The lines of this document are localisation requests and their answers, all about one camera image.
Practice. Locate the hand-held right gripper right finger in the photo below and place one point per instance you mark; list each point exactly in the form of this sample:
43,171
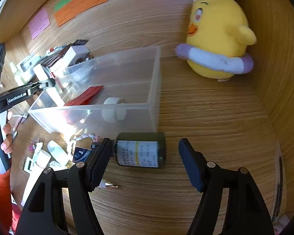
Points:
191,166

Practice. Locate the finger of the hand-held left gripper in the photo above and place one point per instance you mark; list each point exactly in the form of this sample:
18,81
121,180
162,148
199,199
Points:
43,84

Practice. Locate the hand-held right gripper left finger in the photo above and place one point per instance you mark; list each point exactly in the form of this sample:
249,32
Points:
101,161

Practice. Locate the white pen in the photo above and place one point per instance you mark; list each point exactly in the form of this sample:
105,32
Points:
110,184

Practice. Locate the dark green bottle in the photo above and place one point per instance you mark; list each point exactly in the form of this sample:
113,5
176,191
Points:
137,151

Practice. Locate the clear plastic box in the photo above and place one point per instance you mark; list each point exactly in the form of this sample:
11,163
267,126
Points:
127,78

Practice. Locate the person's left hand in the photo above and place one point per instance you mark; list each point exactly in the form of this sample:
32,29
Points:
7,137

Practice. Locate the dark small tube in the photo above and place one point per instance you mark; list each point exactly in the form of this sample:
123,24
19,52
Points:
81,154

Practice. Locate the red and white marker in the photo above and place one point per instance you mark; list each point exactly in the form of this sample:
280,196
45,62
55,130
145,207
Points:
54,50

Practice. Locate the small white cardboard box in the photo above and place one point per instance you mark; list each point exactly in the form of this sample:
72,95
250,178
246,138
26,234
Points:
73,53

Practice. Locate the red envelope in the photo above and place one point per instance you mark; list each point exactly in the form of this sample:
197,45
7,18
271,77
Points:
85,94

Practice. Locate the white and pale blue tube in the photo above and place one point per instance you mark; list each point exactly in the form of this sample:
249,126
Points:
57,153

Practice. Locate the tape roll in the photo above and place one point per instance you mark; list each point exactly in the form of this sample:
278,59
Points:
114,110

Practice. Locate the dark flat strip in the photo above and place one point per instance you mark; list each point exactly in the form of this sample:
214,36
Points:
80,42

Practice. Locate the small white cup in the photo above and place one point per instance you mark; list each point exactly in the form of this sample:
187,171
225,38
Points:
43,159

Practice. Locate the pink paper note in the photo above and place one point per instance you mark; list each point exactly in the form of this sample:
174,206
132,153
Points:
39,23

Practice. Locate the orange paper note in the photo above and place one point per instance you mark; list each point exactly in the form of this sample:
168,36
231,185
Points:
83,2

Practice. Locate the person's red garment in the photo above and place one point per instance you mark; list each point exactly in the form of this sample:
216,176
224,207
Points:
0,195

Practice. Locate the yellow chick plush toy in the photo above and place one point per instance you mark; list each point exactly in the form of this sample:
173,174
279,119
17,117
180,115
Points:
215,34

